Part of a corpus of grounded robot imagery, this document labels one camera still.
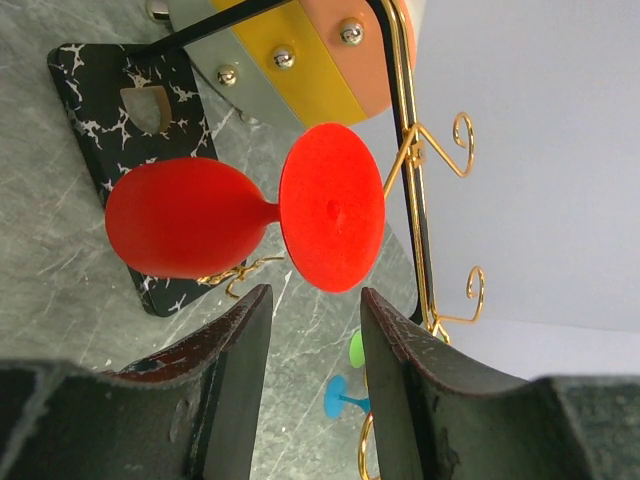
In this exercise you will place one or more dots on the green wine glass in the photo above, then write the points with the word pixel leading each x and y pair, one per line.
pixel 356 350

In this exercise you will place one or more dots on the blue wine glass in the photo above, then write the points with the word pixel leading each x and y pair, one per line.
pixel 336 398

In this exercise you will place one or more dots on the gold black wine glass rack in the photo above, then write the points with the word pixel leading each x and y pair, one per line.
pixel 132 104

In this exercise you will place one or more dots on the cylindrical drum container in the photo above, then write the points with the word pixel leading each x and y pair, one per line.
pixel 299 64

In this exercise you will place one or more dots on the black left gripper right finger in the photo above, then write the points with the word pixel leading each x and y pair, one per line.
pixel 439 414

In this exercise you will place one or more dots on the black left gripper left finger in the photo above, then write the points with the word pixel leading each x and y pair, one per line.
pixel 188 411

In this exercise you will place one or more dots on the red wine glass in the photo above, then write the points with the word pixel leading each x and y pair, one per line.
pixel 191 217

